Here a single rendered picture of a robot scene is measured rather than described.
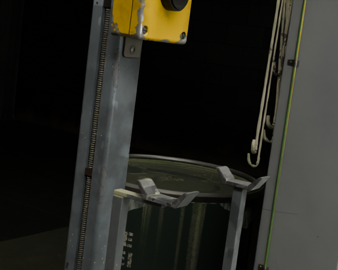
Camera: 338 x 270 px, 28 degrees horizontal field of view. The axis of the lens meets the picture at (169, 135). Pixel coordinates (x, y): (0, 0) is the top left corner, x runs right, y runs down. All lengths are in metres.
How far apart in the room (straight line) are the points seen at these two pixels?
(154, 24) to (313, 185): 0.57
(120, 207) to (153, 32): 0.24
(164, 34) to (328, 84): 0.48
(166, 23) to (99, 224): 0.31
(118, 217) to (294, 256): 0.60
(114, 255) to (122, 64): 0.28
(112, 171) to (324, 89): 0.52
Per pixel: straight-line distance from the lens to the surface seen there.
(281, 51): 1.47
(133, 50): 0.99
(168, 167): 2.36
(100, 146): 0.99
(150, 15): 0.93
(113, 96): 0.98
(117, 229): 0.89
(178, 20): 0.98
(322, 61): 1.35
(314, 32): 1.36
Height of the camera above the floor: 1.29
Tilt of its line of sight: 8 degrees down
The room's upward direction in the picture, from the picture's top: 7 degrees clockwise
